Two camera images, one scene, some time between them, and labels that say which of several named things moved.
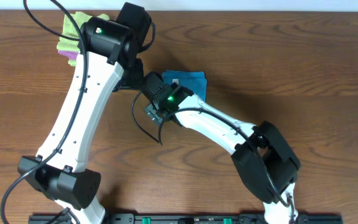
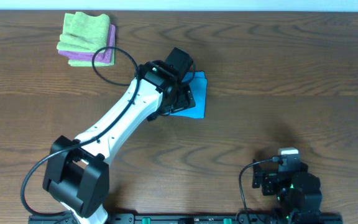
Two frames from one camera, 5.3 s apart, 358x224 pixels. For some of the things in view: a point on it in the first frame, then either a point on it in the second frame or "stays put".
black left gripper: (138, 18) → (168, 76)
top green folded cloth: (69, 30) stays put
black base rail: (188, 218) stays put
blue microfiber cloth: (196, 81) stays put
